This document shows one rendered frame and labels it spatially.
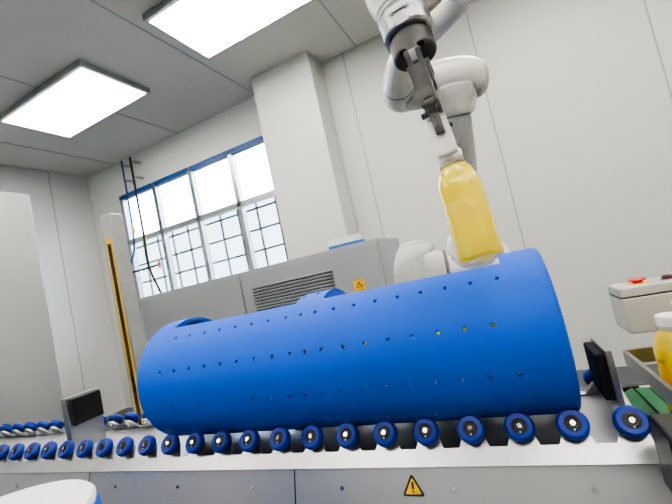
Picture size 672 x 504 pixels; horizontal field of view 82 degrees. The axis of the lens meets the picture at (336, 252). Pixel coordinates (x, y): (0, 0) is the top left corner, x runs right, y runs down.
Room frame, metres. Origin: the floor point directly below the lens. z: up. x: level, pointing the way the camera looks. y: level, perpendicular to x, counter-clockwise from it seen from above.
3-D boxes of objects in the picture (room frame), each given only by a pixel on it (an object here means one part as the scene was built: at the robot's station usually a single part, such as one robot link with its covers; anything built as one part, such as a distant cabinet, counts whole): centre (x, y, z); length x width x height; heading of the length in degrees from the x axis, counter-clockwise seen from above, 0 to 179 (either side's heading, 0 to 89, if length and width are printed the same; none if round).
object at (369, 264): (3.02, 0.62, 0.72); 2.15 x 0.54 x 1.45; 66
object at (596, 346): (0.67, -0.40, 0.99); 0.10 x 0.02 x 0.12; 158
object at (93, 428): (1.17, 0.84, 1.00); 0.10 x 0.04 x 0.15; 158
